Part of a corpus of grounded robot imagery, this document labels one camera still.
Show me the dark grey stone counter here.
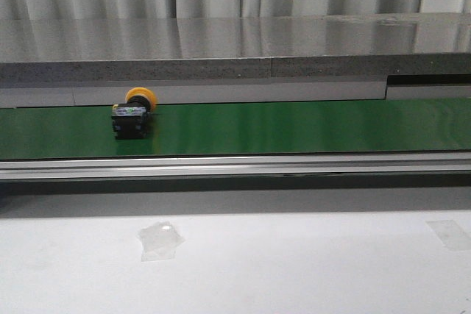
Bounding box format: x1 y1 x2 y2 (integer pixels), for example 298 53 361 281
1 13 470 107

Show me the green conveyor belt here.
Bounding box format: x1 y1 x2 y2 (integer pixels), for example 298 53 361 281
1 98 470 160

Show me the clear tape piece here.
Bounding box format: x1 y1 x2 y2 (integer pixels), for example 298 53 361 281
138 221 185 262

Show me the clear tape strip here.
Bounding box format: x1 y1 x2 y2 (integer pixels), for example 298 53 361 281
427 220 470 251

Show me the yellow mushroom push button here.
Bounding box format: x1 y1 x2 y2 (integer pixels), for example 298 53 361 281
111 87 157 140

